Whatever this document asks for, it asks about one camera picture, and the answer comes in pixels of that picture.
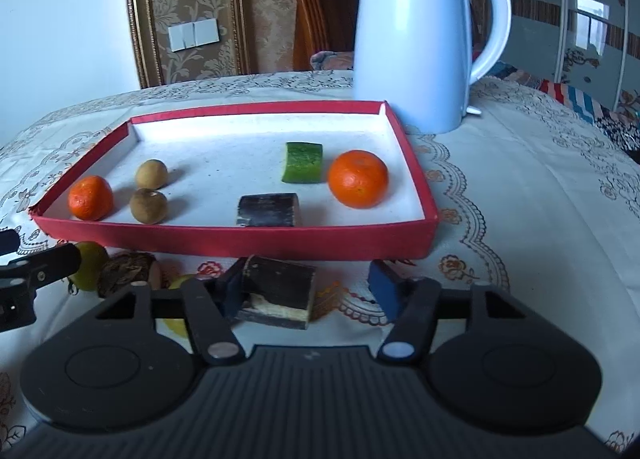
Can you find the brown wooden headboard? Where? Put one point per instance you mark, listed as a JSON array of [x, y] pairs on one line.
[[325, 14]]

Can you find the striped colourful blanket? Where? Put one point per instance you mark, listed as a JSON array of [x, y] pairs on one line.
[[580, 99]]

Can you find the red cardboard box tray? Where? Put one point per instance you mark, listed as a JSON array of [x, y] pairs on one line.
[[225, 139]]

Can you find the large orange mandarin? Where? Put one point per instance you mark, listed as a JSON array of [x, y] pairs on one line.
[[358, 179]]

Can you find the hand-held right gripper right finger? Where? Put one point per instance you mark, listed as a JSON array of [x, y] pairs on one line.
[[382, 289]]

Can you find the yellow lemon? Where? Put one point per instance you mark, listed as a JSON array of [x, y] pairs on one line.
[[172, 326]]

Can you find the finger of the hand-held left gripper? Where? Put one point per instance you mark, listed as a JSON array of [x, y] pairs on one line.
[[50, 261], [7, 241]]

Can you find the gilded wall moulding frame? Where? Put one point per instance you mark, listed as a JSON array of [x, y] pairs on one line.
[[142, 39]]

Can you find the brown walnut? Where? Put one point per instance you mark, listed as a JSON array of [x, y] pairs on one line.
[[125, 271]]

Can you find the dark sugarcane piece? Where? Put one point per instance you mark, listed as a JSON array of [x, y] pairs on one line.
[[280, 289], [268, 210]]

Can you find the green cucumber piece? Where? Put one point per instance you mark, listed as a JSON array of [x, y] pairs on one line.
[[302, 162]]

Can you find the floral sliding door wardrobe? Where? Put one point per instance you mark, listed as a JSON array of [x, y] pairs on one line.
[[550, 14]]

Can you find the light blue electric kettle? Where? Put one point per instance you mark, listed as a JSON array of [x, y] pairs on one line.
[[400, 39]]

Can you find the green citrus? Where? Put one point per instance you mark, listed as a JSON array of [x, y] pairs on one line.
[[92, 264]]

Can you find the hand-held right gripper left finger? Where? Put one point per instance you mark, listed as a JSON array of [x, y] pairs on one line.
[[232, 291]]

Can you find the brown printed pillow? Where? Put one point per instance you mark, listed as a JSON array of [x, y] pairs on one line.
[[332, 60]]

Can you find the brown kiwi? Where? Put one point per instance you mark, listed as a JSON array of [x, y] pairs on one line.
[[149, 206]]

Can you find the white wall light switch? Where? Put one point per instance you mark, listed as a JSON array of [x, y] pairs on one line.
[[194, 34]]

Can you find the small orange mandarin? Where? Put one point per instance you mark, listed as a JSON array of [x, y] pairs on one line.
[[90, 197]]

